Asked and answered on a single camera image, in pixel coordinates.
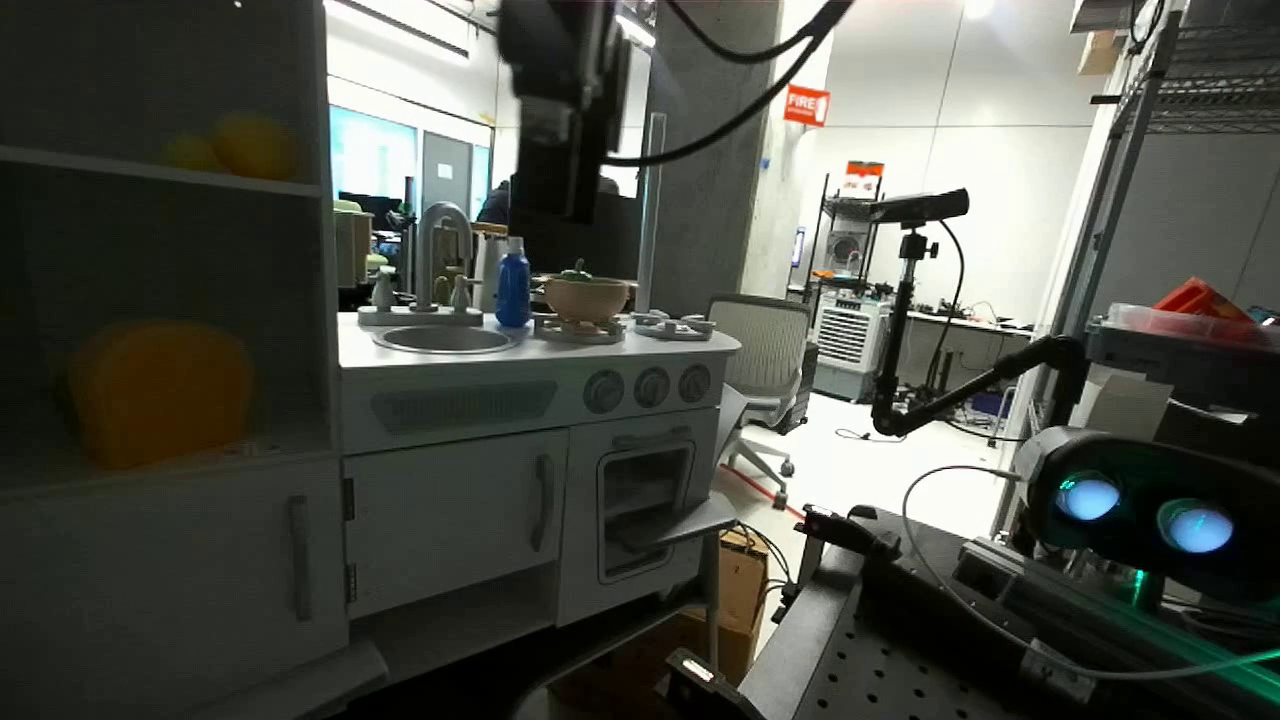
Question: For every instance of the toy oven door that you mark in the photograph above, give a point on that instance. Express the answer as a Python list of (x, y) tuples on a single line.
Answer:
[(649, 498)]

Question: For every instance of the grey toy faucet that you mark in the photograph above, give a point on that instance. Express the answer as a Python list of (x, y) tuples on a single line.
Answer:
[(441, 258)]

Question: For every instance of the yellow toy lemon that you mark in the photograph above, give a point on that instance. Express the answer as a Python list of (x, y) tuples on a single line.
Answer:
[(237, 147)]

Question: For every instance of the white toy kitchen set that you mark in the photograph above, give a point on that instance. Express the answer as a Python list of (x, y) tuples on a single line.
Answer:
[(204, 586)]

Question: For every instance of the black stereo camera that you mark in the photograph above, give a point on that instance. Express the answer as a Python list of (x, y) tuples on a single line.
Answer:
[(1183, 514)]

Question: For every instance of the black perforated table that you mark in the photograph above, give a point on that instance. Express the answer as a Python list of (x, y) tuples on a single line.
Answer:
[(906, 620)]

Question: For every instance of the grey office chair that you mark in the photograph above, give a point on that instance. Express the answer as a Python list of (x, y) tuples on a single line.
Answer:
[(766, 379)]

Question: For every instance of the beige toy bowl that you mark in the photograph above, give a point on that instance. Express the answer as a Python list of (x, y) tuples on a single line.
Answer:
[(586, 297)]

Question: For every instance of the red plastic box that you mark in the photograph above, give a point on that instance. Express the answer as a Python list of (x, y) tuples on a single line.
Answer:
[(1199, 297)]

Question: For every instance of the blue soap bottle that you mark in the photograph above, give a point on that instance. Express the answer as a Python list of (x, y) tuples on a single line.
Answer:
[(514, 290)]

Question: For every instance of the grey toy sink basin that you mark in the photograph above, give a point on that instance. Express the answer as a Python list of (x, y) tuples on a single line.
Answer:
[(435, 339)]

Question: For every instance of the grey stove burner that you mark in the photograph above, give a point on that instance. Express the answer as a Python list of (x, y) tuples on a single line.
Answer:
[(663, 325), (571, 328)]

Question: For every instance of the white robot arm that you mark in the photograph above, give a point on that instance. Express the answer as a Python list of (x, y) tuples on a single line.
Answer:
[(571, 64)]

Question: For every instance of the cardboard box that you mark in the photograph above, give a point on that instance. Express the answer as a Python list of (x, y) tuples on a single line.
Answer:
[(739, 602)]

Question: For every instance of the white lower cabinet door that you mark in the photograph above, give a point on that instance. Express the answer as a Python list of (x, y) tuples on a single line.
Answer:
[(448, 517)]

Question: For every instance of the yellow sponge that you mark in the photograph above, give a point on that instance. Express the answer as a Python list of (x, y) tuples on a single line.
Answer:
[(163, 388)]

